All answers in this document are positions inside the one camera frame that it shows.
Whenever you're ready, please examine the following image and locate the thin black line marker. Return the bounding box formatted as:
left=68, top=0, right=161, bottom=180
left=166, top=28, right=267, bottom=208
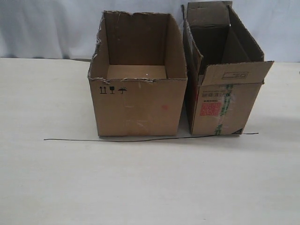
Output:
left=44, top=132, right=259, bottom=142

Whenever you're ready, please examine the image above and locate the large open cardboard box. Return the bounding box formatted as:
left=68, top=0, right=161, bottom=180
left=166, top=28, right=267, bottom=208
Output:
left=88, top=11, right=188, bottom=136

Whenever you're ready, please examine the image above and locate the narrow cardboard box with flaps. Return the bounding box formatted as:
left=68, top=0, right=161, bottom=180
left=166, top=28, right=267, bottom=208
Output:
left=181, top=1, right=273, bottom=136

